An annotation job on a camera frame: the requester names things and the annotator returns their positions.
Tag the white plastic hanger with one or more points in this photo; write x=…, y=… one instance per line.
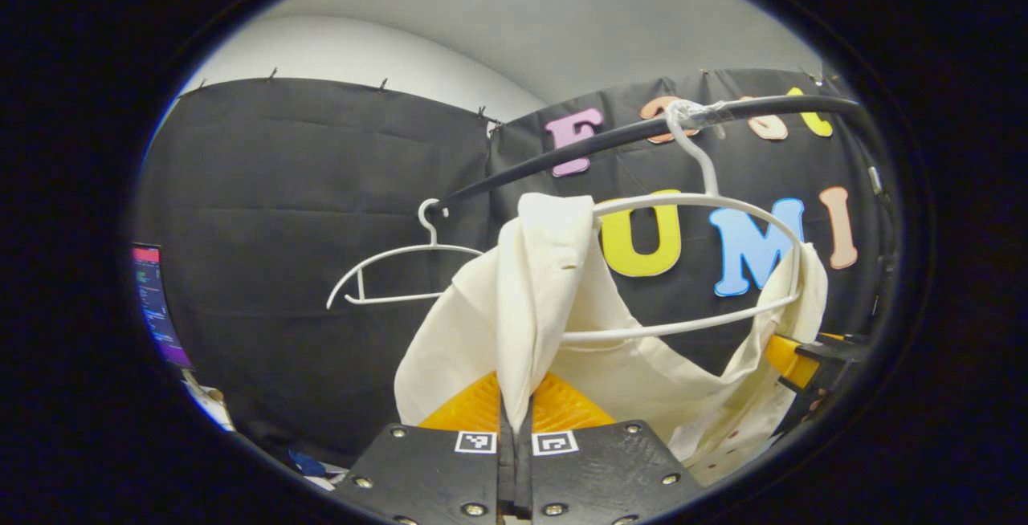
x=434, y=238

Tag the cream button shirt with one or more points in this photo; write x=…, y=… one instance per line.
x=546, y=284

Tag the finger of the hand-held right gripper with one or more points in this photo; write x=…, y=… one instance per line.
x=791, y=360

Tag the blue cloth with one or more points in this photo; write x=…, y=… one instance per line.
x=307, y=465

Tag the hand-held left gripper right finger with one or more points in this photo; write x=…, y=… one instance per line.
x=602, y=469

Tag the white box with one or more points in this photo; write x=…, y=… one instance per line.
x=210, y=404

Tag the white hanger with taped hook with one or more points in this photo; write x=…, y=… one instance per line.
x=711, y=184

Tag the black backdrop cloth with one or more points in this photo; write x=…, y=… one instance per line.
x=305, y=188

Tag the computer monitor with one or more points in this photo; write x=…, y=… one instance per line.
x=152, y=300

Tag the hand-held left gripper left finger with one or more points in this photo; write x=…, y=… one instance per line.
x=434, y=469

